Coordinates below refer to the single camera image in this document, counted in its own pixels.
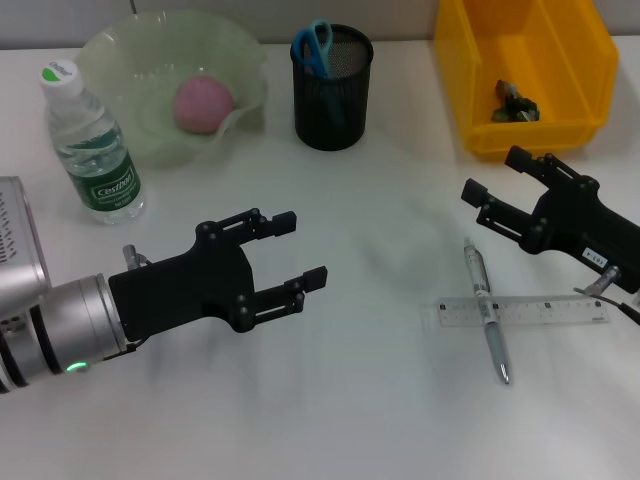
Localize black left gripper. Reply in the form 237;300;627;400
107;208;330;342

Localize silver ballpoint pen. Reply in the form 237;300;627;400
462;237;514;385

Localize pink peach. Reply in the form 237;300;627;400
172;75;236;135

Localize left gripper cable with connector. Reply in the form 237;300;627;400
106;243;152;360

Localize black mesh pen cup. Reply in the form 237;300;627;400
289;23;375;151

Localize clear water bottle green label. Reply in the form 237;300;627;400
38;57;148;226

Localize blue cyan scissors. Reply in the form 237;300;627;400
291;18;347;126

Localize small dark object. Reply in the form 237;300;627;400
489;78;541;123

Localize transparent plastic ruler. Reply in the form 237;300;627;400
437;293;612;327

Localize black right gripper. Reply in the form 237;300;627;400
459;144;640;296

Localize green glass fruit bowl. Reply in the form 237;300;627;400
74;12;269;169

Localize yellow plastic bin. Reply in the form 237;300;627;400
432;0;620;162

